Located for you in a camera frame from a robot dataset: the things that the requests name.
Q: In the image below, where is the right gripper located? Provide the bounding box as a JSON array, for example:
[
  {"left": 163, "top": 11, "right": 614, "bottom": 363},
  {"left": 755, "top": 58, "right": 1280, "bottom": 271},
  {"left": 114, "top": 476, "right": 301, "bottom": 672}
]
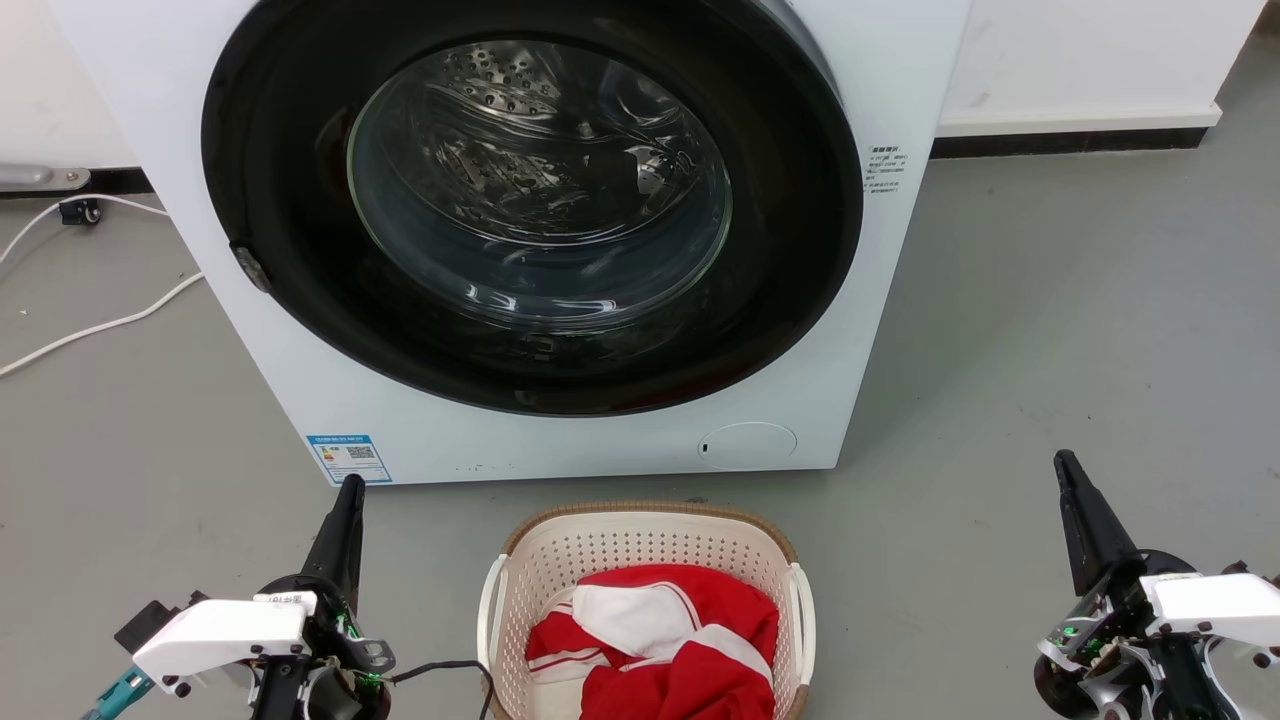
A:
[{"left": 1034, "top": 449, "right": 1216, "bottom": 720}]

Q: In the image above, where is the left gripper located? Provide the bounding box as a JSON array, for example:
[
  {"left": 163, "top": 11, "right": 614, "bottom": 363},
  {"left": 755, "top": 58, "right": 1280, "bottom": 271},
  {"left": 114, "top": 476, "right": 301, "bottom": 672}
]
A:
[{"left": 250, "top": 474, "right": 397, "bottom": 720}]

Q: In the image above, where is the white perforated laundry basket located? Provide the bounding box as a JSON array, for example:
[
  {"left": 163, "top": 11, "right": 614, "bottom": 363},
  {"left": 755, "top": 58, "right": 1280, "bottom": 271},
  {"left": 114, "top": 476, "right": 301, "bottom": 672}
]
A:
[{"left": 477, "top": 500, "right": 817, "bottom": 720}]

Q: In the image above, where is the blue energy label sticker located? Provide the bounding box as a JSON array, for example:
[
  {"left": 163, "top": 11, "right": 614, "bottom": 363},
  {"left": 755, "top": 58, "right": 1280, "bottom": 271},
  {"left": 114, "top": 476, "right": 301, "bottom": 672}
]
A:
[{"left": 306, "top": 434, "right": 393, "bottom": 487}]

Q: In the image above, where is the white front-load washing machine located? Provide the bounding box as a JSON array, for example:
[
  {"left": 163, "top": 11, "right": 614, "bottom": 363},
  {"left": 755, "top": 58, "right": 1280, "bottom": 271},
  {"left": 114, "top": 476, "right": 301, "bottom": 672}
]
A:
[{"left": 45, "top": 0, "right": 973, "bottom": 488}]

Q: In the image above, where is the round black washer door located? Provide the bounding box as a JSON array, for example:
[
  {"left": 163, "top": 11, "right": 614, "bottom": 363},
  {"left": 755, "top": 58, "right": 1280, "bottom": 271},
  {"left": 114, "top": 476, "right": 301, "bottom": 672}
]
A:
[{"left": 200, "top": 0, "right": 865, "bottom": 418}]

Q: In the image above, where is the grey door latch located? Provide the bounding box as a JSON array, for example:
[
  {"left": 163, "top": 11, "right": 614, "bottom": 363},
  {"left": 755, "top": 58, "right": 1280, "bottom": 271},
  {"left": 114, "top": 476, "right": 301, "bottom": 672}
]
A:
[{"left": 232, "top": 244, "right": 273, "bottom": 295}]

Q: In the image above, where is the round white filter cover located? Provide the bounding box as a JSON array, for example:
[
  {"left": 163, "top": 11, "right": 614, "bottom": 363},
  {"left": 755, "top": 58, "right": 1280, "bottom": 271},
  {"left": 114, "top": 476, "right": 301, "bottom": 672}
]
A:
[{"left": 698, "top": 421, "right": 799, "bottom": 472}]

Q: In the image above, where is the red and white garment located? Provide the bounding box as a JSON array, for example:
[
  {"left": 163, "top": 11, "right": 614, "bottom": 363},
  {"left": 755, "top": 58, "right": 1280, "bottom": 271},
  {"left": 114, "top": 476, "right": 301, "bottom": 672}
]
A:
[{"left": 525, "top": 563, "right": 781, "bottom": 720}]

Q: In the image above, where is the black skirting strip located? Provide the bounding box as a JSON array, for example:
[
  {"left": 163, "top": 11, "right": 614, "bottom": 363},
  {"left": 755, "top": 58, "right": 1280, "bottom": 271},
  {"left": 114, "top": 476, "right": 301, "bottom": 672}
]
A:
[{"left": 930, "top": 127, "right": 1209, "bottom": 161}]

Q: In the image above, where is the small printed text sticker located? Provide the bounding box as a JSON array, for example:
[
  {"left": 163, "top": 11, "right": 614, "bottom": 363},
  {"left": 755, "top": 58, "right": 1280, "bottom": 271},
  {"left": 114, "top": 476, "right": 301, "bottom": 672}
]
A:
[{"left": 864, "top": 144, "right": 909, "bottom": 197}]

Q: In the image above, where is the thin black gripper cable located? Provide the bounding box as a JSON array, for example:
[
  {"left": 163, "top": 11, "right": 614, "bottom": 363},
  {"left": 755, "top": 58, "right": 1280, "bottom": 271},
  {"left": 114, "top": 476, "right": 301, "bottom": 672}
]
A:
[{"left": 385, "top": 658, "right": 498, "bottom": 720}]

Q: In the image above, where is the teal cable connector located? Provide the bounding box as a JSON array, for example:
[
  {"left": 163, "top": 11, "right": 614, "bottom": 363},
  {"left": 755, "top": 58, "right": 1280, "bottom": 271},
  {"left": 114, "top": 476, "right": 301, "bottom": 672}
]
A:
[{"left": 82, "top": 666, "right": 157, "bottom": 720}]

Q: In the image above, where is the white floor cable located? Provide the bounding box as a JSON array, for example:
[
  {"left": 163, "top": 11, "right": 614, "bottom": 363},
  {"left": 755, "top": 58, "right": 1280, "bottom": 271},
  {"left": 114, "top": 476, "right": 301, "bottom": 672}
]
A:
[
  {"left": 0, "top": 193, "right": 171, "bottom": 267},
  {"left": 0, "top": 271, "right": 207, "bottom": 379}
]

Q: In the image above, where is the grey metal wall bracket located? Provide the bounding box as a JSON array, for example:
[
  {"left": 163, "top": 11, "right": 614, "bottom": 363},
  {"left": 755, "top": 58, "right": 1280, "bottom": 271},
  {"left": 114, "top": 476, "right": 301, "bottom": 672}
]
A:
[{"left": 0, "top": 163, "right": 91, "bottom": 193}]

